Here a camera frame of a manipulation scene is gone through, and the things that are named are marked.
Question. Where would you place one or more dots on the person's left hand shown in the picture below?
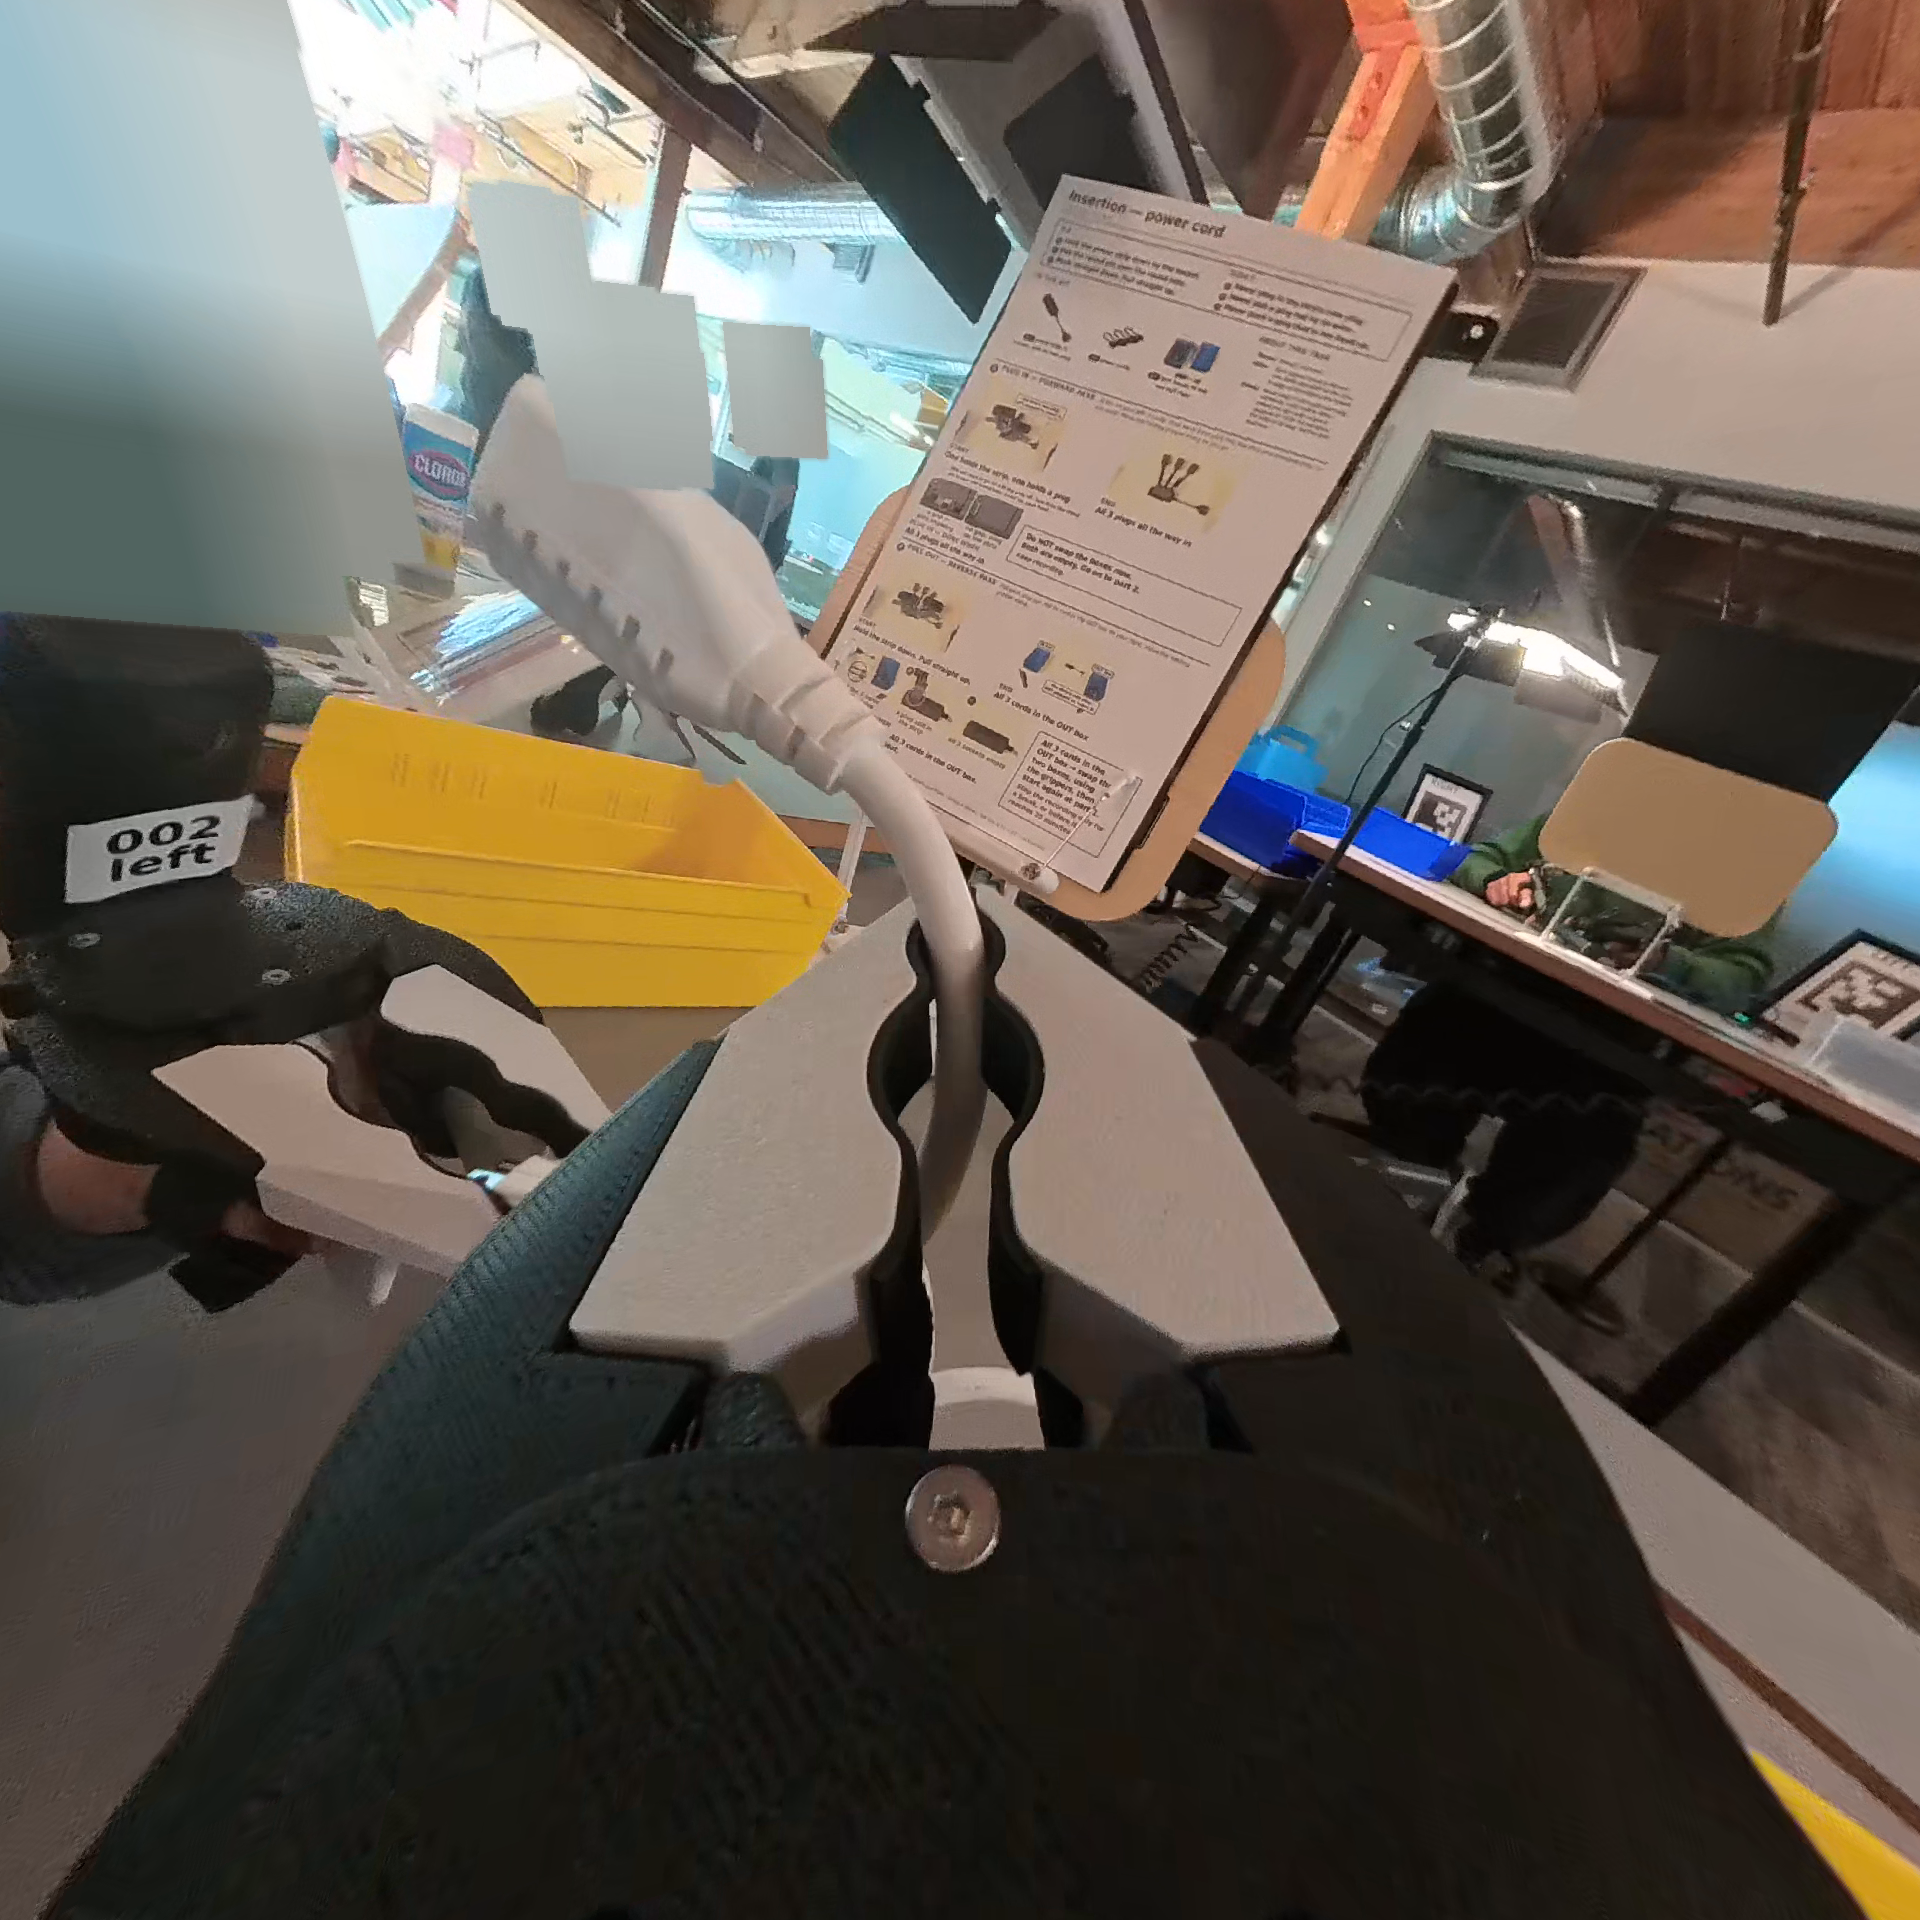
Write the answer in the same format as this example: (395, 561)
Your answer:
(90, 1185)

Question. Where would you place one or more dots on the long work table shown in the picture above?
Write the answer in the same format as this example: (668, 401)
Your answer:
(1723, 1050)

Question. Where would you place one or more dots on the person's left forearm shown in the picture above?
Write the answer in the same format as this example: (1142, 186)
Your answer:
(19, 1253)

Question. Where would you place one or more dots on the black office chair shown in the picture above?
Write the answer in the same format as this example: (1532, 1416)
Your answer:
(1483, 1079)

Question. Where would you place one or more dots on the framed fiducial marker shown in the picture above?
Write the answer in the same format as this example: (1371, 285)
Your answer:
(1447, 809)
(1851, 990)

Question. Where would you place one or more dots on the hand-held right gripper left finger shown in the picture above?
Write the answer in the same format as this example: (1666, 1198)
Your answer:
(750, 1185)

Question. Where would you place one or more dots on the studio light on stand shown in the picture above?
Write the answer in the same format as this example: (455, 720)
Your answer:
(1516, 662)

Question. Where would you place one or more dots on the wall air vent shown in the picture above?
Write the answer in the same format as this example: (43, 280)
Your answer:
(1559, 322)

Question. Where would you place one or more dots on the printed instruction sheet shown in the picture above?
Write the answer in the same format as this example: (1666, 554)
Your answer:
(1142, 525)

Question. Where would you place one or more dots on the black hanging panel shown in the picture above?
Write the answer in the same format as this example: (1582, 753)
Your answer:
(914, 182)

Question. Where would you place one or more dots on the silver ventilation duct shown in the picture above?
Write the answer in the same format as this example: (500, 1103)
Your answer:
(1478, 90)

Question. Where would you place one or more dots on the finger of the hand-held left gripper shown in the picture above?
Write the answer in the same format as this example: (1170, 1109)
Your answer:
(330, 1154)
(494, 1026)

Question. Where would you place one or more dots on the white wipes canister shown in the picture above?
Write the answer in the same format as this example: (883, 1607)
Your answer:
(439, 511)

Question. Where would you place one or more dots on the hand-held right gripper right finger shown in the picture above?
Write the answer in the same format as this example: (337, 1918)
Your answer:
(1154, 1200)

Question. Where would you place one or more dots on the blue plastic bin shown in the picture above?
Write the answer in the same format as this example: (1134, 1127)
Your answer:
(1411, 854)
(1275, 818)

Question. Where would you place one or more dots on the yellow plastic bin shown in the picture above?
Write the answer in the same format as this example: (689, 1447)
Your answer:
(523, 915)
(1822, 1867)

